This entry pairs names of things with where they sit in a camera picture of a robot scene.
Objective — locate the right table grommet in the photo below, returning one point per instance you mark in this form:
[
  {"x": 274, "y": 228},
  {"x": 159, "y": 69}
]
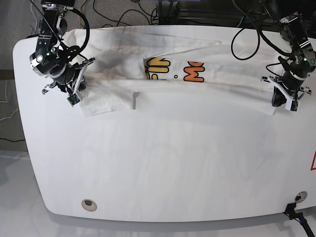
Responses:
[{"x": 300, "y": 197}]

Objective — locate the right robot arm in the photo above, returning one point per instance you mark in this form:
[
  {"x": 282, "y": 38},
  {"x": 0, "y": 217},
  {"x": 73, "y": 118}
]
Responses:
[{"x": 54, "y": 59}]

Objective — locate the left table grommet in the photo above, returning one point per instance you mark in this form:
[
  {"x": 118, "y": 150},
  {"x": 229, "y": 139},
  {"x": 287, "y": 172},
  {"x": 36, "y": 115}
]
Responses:
[{"x": 89, "y": 205}]

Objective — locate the black table clamp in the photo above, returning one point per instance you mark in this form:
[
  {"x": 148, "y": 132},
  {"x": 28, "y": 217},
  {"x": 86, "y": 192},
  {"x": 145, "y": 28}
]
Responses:
[{"x": 298, "y": 216}]

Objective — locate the table grommet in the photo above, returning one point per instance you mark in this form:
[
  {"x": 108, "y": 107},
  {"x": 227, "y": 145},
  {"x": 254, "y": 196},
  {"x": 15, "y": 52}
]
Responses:
[
  {"x": 89, "y": 205},
  {"x": 300, "y": 197}
]

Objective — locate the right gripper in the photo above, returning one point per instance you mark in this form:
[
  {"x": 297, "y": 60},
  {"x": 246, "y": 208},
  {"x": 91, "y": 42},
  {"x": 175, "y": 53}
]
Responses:
[{"x": 71, "y": 81}]

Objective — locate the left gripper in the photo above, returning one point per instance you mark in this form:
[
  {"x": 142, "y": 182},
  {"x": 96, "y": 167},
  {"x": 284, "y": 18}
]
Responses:
[{"x": 290, "y": 84}]

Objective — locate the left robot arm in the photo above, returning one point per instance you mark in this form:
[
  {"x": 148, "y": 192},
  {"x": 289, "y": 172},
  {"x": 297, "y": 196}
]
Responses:
[{"x": 294, "y": 20}]

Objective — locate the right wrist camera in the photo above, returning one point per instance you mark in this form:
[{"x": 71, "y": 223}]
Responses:
[{"x": 73, "y": 99}]

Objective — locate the red warning sticker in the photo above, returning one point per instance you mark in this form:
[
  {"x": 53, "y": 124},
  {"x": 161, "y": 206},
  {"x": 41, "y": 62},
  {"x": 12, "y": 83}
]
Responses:
[{"x": 313, "y": 166}]

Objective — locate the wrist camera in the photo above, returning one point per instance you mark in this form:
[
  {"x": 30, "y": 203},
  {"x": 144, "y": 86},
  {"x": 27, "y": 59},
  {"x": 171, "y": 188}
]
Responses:
[
  {"x": 73, "y": 99},
  {"x": 292, "y": 105}
]

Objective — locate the white printed T-shirt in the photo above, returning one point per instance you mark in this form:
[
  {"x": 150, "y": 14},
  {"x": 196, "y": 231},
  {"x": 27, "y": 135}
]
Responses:
[{"x": 128, "y": 62}]

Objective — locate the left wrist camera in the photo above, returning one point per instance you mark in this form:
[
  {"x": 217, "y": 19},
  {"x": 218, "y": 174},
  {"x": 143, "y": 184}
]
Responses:
[{"x": 292, "y": 105}]

